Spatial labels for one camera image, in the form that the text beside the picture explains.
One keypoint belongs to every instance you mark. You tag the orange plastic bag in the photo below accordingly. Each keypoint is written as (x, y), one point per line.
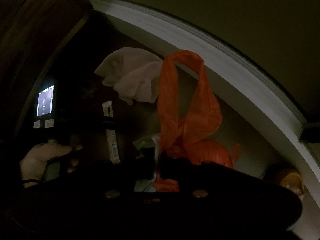
(186, 137)

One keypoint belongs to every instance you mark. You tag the person's left hand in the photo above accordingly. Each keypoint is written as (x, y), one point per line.
(33, 165)

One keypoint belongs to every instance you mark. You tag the crumpled white tissue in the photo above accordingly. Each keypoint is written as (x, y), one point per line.
(133, 73)

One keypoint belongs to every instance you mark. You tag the grey white snack wrapper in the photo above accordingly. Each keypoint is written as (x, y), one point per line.
(146, 162)

